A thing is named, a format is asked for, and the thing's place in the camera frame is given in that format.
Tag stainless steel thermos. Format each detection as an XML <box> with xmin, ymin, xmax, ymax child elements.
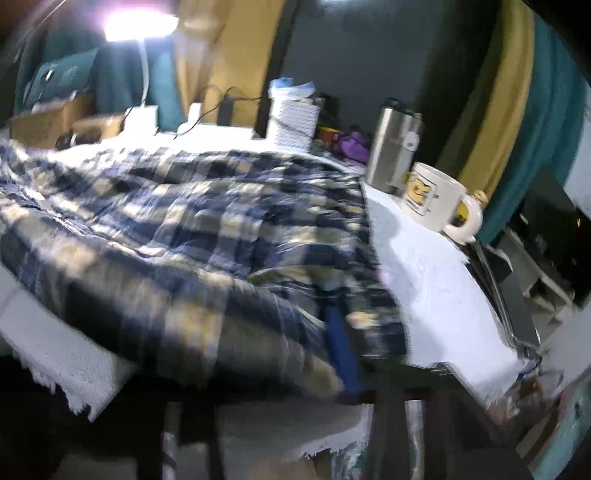
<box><xmin>366</xmin><ymin>97</ymin><xmax>424</xmax><ymax>195</ymax></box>

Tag brown cardboard box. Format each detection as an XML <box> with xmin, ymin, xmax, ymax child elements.
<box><xmin>9</xmin><ymin>93</ymin><xmax>126</xmax><ymax>149</ymax></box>

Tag white desk lamp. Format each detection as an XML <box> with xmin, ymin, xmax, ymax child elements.
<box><xmin>102</xmin><ymin>7</ymin><xmax>181</xmax><ymax>136</ymax></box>

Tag clear blue plastic bag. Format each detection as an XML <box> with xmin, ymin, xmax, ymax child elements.
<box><xmin>268</xmin><ymin>77</ymin><xmax>320</xmax><ymax>103</ymax></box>

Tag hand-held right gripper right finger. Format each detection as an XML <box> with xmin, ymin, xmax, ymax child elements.
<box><xmin>321</xmin><ymin>302</ymin><xmax>467</xmax><ymax>480</ymax></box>

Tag black cable across basket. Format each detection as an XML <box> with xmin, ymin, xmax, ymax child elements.
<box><xmin>269</xmin><ymin>115</ymin><xmax>315</xmax><ymax>140</ymax></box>

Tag white textured tablecloth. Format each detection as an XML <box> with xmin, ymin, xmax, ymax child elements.
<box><xmin>0</xmin><ymin>124</ymin><xmax>525</xmax><ymax>460</ymax></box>

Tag white plastic basket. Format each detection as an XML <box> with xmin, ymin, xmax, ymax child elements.
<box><xmin>266</xmin><ymin>98</ymin><xmax>322</xmax><ymax>151</ymax></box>

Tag white printed mug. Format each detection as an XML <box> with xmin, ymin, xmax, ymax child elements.
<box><xmin>400</xmin><ymin>161</ymin><xmax>486</xmax><ymax>244</ymax></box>

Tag black vertical post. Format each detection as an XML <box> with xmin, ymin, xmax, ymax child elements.
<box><xmin>256</xmin><ymin>0</ymin><xmax>298</xmax><ymax>139</ymax></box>

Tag purple cloth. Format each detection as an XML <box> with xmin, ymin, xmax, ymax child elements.
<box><xmin>331</xmin><ymin>131</ymin><xmax>371</xmax><ymax>163</ymax></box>

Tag blue yellow plaid pants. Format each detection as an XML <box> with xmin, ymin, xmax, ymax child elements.
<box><xmin>0</xmin><ymin>138</ymin><xmax>413</xmax><ymax>398</ymax></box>

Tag yellow curtain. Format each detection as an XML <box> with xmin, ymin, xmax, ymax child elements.
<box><xmin>177</xmin><ymin>0</ymin><xmax>288</xmax><ymax>126</ymax></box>
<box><xmin>436</xmin><ymin>0</ymin><xmax>537</xmax><ymax>197</ymax></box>

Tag black adapter cable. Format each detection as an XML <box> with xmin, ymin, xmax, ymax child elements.
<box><xmin>174</xmin><ymin>84</ymin><xmax>269</xmax><ymax>137</ymax></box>

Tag dark teal printed box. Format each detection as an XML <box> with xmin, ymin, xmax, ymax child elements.
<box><xmin>17</xmin><ymin>48</ymin><xmax>100</xmax><ymax>114</ymax></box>

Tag white shelf unit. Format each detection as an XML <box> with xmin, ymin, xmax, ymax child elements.
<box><xmin>498</xmin><ymin>225</ymin><xmax>579</xmax><ymax>320</ymax></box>

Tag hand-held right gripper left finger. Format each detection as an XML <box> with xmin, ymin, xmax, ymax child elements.
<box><xmin>159</xmin><ymin>399</ymin><xmax>227</xmax><ymax>480</ymax></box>

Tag teal curtain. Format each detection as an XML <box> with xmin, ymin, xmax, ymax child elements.
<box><xmin>475</xmin><ymin>14</ymin><xmax>588</xmax><ymax>245</ymax></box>
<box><xmin>95</xmin><ymin>39</ymin><xmax>183</xmax><ymax>126</ymax></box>

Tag white power strip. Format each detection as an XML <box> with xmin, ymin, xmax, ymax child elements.
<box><xmin>178</xmin><ymin>122</ymin><xmax>260</xmax><ymax>140</ymax></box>

